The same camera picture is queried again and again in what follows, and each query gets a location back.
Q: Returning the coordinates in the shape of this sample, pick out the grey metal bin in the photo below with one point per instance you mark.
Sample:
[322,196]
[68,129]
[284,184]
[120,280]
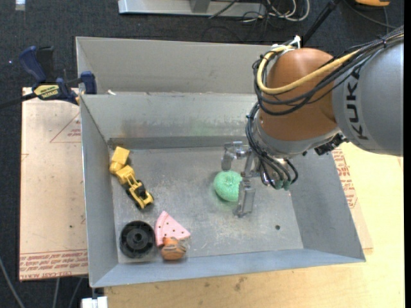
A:
[192,184]

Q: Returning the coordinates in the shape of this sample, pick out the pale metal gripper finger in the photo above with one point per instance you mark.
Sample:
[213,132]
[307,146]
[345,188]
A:
[246,201]
[227,160]

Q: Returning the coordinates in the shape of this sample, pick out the green round sponge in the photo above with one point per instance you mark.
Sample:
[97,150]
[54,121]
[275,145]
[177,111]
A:
[226,186]

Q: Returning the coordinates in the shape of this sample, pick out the brown cardboard board, red print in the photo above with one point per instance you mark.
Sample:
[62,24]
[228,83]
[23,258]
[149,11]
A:
[51,184]

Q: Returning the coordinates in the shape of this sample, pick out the black round plastic wheel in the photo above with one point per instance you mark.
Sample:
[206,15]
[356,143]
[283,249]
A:
[137,238]

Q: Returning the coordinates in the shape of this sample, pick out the pink toy watermelon slice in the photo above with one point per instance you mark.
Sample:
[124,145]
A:
[168,228]

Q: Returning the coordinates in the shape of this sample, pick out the orange toy food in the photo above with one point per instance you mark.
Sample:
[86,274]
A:
[172,251]

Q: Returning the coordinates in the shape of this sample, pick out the yellow toy loader truck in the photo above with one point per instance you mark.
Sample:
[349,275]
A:
[131,180]

